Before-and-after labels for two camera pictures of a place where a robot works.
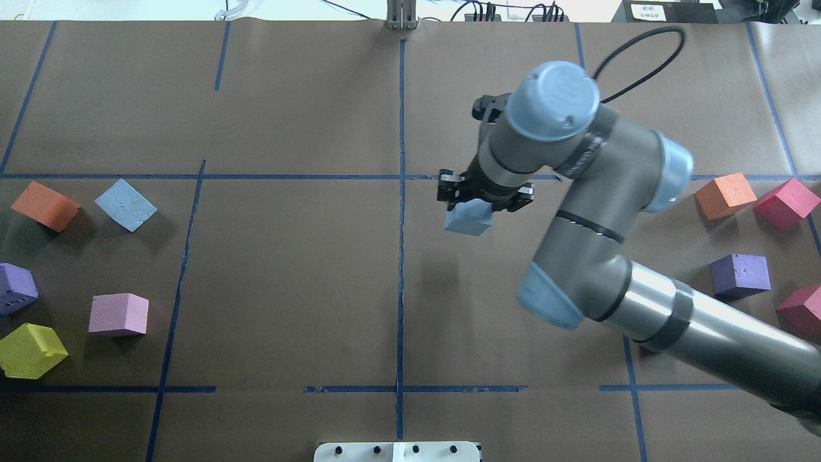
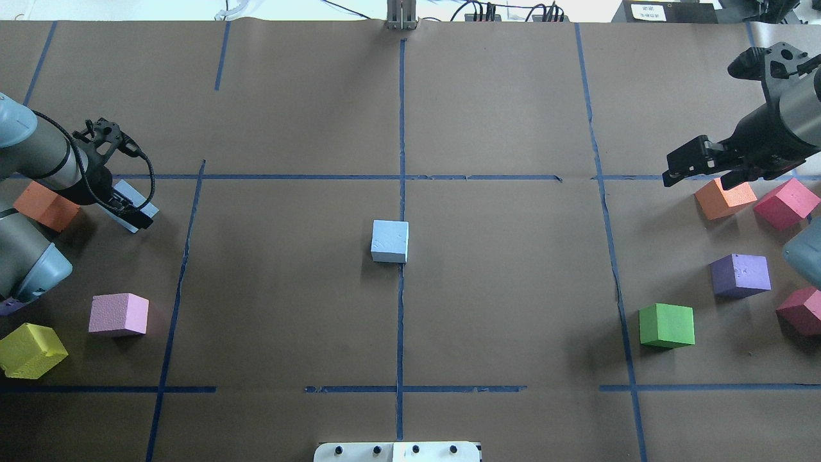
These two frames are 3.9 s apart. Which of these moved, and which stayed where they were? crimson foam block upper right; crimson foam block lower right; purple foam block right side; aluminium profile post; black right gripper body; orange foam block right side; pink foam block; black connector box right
Moved: black right gripper body
Stayed: aluminium profile post; pink foam block; crimson foam block upper right; black connector box right; crimson foam block lower right; orange foam block right side; purple foam block right side
